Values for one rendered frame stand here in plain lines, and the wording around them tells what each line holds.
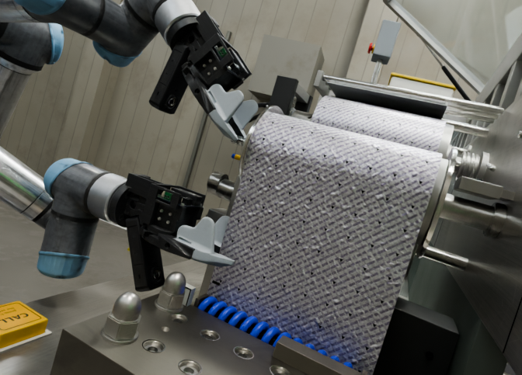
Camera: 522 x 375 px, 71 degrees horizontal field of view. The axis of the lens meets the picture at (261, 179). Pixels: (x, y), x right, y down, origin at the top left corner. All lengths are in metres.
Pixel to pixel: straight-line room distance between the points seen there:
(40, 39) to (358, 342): 0.92
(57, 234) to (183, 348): 0.33
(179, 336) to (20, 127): 5.59
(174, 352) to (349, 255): 0.23
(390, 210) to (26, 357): 0.51
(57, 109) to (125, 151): 1.19
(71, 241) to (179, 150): 3.81
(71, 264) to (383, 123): 0.59
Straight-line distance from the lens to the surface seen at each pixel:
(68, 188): 0.65
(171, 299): 0.48
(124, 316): 0.40
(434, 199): 0.47
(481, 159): 0.76
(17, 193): 0.78
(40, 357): 0.62
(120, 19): 0.71
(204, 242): 0.50
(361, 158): 0.47
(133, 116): 4.81
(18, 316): 0.66
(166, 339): 0.43
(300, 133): 0.50
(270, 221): 0.49
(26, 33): 1.04
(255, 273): 0.51
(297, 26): 4.34
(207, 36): 0.62
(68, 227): 0.67
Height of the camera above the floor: 1.24
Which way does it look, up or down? 3 degrees down
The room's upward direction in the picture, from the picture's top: 17 degrees clockwise
